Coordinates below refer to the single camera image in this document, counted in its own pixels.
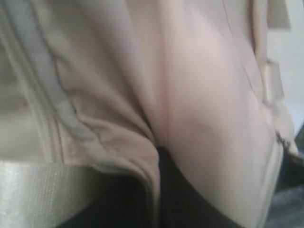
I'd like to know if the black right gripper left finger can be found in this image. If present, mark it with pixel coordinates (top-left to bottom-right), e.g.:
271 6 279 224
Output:
76 175 157 228

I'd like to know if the cream fabric bag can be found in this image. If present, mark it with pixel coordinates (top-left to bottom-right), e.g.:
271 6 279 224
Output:
0 0 301 228

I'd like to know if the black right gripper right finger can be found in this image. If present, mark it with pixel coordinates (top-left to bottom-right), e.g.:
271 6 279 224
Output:
158 147 240 228

